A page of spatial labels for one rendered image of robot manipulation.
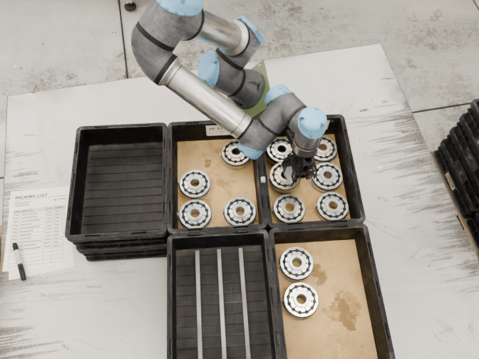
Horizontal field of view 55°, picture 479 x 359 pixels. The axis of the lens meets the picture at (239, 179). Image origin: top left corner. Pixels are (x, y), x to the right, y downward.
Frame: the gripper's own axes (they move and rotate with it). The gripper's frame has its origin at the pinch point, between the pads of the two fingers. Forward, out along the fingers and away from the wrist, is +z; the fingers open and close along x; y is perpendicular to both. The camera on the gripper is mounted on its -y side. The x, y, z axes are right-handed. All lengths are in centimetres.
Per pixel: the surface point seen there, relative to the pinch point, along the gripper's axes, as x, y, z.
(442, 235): 49, 25, 17
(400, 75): 106, -97, 88
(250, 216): -17.3, 11.7, 1.6
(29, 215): -92, -10, 18
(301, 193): 1.5, 5.5, 4.6
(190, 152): -32.3, -17.2, 4.7
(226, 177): -22.0, -5.1, 4.6
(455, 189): 94, -9, 69
